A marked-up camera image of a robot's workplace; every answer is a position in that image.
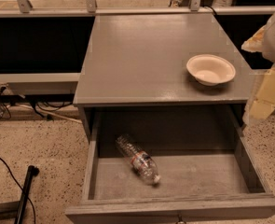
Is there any open grey top drawer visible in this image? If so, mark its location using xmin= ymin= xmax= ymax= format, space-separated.
xmin=66 ymin=105 xmax=275 ymax=224

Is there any cream paper bowl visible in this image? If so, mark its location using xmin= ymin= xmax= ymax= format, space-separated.
xmin=186 ymin=54 xmax=236 ymax=86

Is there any metal drawer handle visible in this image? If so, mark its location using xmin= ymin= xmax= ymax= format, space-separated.
xmin=176 ymin=216 xmax=186 ymax=224

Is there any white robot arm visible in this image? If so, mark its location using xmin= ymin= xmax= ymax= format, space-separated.
xmin=241 ymin=13 xmax=275 ymax=125

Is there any black stand leg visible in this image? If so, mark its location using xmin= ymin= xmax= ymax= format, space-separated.
xmin=0 ymin=165 xmax=39 ymax=224

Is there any black floor cable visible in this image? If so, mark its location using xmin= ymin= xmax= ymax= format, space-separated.
xmin=0 ymin=148 xmax=37 ymax=224

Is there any metal railing frame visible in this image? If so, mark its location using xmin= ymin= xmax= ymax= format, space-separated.
xmin=0 ymin=0 xmax=275 ymax=95

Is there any clear plastic water bottle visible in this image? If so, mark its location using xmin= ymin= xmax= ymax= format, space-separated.
xmin=116 ymin=133 xmax=160 ymax=185

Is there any cable bundle under rail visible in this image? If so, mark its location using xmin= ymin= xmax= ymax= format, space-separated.
xmin=0 ymin=86 xmax=82 ymax=124

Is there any grey wooden cabinet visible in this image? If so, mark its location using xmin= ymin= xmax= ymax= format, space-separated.
xmin=74 ymin=14 xmax=263 ymax=134

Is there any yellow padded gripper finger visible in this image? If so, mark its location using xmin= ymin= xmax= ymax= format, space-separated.
xmin=242 ymin=64 xmax=275 ymax=125

